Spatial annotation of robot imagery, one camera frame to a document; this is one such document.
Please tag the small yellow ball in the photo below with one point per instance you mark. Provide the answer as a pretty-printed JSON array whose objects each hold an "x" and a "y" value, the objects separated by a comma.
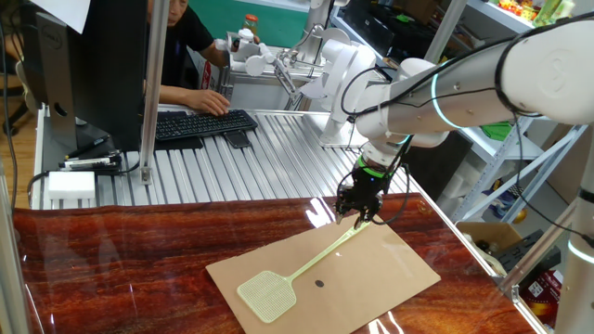
[{"x": 520, "y": 216}]

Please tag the person's bare right forearm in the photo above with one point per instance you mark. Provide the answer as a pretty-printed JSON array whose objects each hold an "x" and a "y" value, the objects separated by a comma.
[{"x": 174, "y": 95}]

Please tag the black plastic case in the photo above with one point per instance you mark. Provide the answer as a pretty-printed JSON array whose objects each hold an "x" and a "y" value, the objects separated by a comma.
[{"x": 524, "y": 250}]

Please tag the black smartphone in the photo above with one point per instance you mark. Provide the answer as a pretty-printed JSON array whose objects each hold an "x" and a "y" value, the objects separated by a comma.
[{"x": 237, "y": 139}]

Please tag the white marker pen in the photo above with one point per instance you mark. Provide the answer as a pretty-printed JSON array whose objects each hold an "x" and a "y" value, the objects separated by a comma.
[{"x": 88, "y": 163}]

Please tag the pale yellow bottle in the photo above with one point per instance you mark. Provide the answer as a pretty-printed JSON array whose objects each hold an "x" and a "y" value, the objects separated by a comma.
[{"x": 564, "y": 11}]

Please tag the white rectangular box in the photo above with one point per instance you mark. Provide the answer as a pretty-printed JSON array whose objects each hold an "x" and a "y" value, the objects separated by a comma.
[{"x": 72, "y": 185}]

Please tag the red printed box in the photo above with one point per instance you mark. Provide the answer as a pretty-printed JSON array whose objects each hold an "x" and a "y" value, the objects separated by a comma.
[{"x": 540, "y": 294}]

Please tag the person's bare right hand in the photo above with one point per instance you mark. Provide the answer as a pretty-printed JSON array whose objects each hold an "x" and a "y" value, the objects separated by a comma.
[{"x": 209, "y": 101}]

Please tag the white paper sheet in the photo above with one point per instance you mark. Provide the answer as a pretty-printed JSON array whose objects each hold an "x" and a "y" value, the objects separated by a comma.
[{"x": 65, "y": 11}]

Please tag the black computer monitor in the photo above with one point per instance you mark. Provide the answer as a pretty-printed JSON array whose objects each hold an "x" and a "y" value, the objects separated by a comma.
[{"x": 111, "y": 69}]

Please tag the pale green plastic flyswatter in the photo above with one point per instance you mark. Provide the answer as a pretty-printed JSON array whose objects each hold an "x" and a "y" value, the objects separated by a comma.
[{"x": 267, "y": 297}]

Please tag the white storage shelf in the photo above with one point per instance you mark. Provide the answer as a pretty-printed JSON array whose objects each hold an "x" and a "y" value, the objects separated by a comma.
[{"x": 506, "y": 21}]

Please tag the person's bare forearm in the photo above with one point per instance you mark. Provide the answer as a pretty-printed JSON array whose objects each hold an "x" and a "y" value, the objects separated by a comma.
[{"x": 217, "y": 53}]

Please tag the black machine housing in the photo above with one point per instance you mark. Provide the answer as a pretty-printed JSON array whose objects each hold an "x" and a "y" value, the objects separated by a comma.
[{"x": 371, "y": 23}]

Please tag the red and white carton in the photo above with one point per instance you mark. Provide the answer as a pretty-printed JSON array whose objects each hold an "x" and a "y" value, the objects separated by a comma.
[{"x": 205, "y": 76}]

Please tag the black flat pad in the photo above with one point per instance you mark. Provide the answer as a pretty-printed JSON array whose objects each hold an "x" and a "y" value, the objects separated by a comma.
[{"x": 181, "y": 144}]

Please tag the brown cardboard sheet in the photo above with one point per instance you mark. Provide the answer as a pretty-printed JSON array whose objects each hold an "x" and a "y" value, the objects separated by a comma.
[{"x": 371, "y": 278}]

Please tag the green item on shelf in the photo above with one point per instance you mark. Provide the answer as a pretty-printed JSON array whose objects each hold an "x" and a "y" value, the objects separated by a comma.
[{"x": 497, "y": 131}]

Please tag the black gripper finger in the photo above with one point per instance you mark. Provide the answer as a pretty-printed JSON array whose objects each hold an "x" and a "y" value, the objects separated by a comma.
[
  {"x": 369, "y": 213},
  {"x": 342, "y": 206}
]

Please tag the open brown cardboard box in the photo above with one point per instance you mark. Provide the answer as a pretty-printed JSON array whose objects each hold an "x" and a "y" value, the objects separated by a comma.
[{"x": 492, "y": 232}]

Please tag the person in black shirt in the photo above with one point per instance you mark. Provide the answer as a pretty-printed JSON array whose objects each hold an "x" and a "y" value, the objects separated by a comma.
[{"x": 185, "y": 42}]

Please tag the aluminium frame post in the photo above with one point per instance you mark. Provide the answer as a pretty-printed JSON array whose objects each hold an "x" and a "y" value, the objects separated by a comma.
[
  {"x": 443, "y": 30},
  {"x": 9, "y": 278},
  {"x": 155, "y": 69}
]

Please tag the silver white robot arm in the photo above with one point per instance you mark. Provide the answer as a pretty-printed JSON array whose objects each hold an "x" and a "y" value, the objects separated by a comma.
[{"x": 464, "y": 102}]

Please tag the small green object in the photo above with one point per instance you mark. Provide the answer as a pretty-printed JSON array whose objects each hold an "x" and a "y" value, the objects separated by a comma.
[{"x": 404, "y": 18}]

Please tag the colourful snack packs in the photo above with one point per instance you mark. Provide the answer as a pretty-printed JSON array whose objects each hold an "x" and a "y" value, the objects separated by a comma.
[{"x": 515, "y": 7}]

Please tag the aluminium diagonal brace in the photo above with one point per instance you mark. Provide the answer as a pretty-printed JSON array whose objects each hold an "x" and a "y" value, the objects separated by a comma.
[{"x": 533, "y": 255}]

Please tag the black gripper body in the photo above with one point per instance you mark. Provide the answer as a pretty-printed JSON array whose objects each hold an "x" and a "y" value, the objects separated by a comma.
[{"x": 364, "y": 185}]

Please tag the person's hand in black glove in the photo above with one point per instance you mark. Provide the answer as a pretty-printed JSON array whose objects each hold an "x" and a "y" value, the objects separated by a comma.
[{"x": 234, "y": 44}]

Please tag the aluminium equipment case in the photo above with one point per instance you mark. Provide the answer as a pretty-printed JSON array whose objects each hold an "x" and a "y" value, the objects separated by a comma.
[{"x": 255, "y": 95}]

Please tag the grey metal column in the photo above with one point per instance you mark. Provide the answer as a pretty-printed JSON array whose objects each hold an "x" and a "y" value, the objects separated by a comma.
[{"x": 318, "y": 18}]

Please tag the green drink bottle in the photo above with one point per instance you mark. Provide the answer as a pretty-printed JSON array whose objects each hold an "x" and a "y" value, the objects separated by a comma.
[{"x": 545, "y": 11}]

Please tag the black marker pen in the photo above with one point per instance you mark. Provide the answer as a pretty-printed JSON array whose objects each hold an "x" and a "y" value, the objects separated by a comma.
[{"x": 88, "y": 147}]

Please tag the glossy wood-grain table mat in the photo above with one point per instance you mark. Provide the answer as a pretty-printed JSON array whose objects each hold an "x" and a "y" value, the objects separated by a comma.
[{"x": 116, "y": 255}]

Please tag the black computer keyboard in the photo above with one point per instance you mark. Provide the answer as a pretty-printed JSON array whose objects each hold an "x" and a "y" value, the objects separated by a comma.
[{"x": 204, "y": 125}]

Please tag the glass jar with orange lid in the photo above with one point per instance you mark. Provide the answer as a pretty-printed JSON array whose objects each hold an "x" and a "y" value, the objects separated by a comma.
[{"x": 250, "y": 22}]

